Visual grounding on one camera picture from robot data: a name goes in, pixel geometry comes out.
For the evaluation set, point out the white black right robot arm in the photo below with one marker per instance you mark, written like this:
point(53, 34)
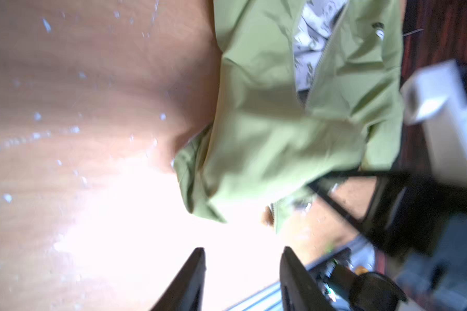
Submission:
point(439, 280)

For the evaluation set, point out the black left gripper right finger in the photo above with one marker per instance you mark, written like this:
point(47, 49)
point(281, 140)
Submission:
point(299, 290)

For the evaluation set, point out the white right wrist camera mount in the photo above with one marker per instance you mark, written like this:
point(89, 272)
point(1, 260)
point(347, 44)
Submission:
point(434, 97)

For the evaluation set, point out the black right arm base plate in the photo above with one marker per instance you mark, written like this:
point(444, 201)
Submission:
point(336, 272)

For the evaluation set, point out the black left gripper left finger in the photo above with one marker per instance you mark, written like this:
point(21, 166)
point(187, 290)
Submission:
point(186, 291)

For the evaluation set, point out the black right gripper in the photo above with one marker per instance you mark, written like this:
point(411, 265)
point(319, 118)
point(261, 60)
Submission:
point(407, 212)

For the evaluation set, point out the green Snoopy zip jacket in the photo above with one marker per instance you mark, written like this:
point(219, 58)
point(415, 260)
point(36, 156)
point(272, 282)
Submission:
point(306, 88)

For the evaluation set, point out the aluminium front frame rail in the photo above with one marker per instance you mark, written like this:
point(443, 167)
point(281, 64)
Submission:
point(264, 299)

